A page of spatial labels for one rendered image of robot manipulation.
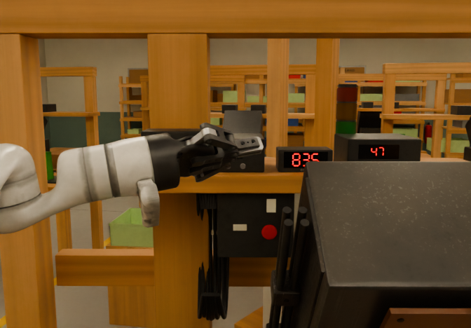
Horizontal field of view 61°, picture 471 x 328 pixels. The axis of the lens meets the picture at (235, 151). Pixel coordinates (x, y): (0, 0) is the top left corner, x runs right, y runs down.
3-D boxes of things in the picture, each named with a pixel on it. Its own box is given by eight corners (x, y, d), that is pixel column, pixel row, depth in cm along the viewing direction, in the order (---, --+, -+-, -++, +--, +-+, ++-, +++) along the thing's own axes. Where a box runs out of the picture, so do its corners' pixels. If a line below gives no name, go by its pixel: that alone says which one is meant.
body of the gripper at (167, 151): (138, 123, 51) (209, 113, 54) (139, 156, 58) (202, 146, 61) (149, 175, 48) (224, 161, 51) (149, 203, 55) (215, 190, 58)
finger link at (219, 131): (202, 143, 50) (228, 154, 55) (214, 136, 49) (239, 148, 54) (197, 125, 51) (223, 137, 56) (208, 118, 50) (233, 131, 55)
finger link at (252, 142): (224, 155, 56) (258, 149, 57) (228, 144, 53) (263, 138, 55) (221, 146, 56) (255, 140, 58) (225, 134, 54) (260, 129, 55)
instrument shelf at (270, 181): (519, 194, 85) (521, 175, 85) (97, 193, 86) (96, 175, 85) (456, 172, 110) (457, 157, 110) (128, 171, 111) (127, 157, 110)
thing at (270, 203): (294, 258, 89) (295, 192, 87) (216, 258, 89) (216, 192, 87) (287, 239, 101) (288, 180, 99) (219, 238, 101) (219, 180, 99)
